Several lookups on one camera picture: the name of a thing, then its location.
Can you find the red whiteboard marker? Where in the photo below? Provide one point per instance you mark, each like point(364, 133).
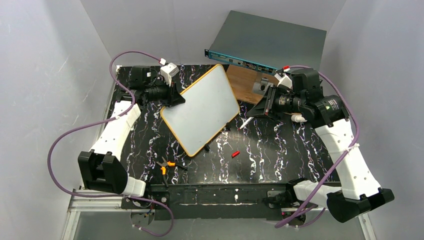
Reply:
point(246, 122)

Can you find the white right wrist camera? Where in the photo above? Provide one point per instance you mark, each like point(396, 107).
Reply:
point(283, 80)

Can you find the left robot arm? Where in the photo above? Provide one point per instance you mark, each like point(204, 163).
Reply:
point(100, 167)

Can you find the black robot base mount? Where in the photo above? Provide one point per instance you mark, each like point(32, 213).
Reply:
point(224, 201)

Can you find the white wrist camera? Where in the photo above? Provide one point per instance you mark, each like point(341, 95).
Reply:
point(168, 72)
point(283, 80)

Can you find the grey metal bracket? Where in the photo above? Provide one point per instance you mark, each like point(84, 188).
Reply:
point(261, 85)

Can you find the wooden board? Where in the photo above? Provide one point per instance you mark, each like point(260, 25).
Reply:
point(242, 81)

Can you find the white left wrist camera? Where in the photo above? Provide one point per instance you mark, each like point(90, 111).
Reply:
point(168, 72)

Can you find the orange-handled pliers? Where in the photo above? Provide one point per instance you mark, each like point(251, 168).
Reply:
point(165, 165)

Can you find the green and white tool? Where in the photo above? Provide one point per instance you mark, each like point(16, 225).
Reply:
point(298, 118)

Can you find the red marker cap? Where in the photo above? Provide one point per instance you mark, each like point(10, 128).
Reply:
point(235, 154)

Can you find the yellow-framed whiteboard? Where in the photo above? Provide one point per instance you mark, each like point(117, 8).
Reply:
point(209, 105)

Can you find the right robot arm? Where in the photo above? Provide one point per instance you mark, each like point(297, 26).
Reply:
point(359, 192)

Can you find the grey network switch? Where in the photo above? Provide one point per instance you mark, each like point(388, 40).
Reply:
point(266, 45)

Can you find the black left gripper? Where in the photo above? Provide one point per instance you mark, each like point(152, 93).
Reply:
point(171, 92)

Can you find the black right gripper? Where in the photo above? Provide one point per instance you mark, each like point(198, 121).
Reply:
point(270, 101)

